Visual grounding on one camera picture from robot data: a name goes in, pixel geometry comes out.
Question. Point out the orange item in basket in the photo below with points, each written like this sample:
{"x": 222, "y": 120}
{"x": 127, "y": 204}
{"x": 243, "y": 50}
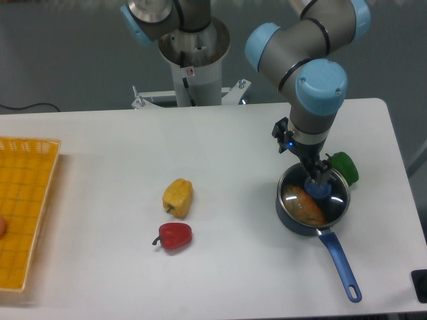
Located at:
{"x": 3, "y": 225}

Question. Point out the white mounting frame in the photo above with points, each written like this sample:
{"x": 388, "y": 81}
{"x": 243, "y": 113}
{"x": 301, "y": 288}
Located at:
{"x": 156, "y": 98}

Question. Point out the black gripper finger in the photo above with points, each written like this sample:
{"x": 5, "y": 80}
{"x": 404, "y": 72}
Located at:
{"x": 324, "y": 168}
{"x": 311, "y": 171}

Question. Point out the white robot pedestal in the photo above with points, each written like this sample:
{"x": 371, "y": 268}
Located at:
{"x": 195, "y": 60}

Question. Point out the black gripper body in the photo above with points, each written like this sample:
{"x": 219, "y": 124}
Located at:
{"x": 309, "y": 155}

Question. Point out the yellow wicker basket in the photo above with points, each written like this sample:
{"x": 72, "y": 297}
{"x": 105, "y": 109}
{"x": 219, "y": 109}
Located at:
{"x": 27, "y": 168}

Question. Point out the red bell pepper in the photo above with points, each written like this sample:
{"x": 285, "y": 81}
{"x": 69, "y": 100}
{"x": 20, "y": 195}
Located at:
{"x": 172, "y": 236}

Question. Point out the green bell pepper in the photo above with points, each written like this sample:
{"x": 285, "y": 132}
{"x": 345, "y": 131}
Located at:
{"x": 344, "y": 164}

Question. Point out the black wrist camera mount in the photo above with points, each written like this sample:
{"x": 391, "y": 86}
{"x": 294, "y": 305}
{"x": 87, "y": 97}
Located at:
{"x": 283, "y": 135}

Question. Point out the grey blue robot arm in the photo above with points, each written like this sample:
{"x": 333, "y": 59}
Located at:
{"x": 294, "y": 60}

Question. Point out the baked bread pastry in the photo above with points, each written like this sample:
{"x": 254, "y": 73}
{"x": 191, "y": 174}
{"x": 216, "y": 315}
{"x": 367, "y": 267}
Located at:
{"x": 302, "y": 207}

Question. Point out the yellow bell pepper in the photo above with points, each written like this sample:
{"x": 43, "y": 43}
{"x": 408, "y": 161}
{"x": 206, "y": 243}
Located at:
{"x": 178, "y": 197}

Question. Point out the glass pot lid blue knob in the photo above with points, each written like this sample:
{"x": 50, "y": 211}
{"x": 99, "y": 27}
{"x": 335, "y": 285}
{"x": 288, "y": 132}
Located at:
{"x": 334, "y": 203}

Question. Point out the black device at table edge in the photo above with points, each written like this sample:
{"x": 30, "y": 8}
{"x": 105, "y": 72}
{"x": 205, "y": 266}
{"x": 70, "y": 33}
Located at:
{"x": 419, "y": 279}

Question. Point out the dark pot blue handle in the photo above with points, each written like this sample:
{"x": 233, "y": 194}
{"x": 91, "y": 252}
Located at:
{"x": 332, "y": 244}

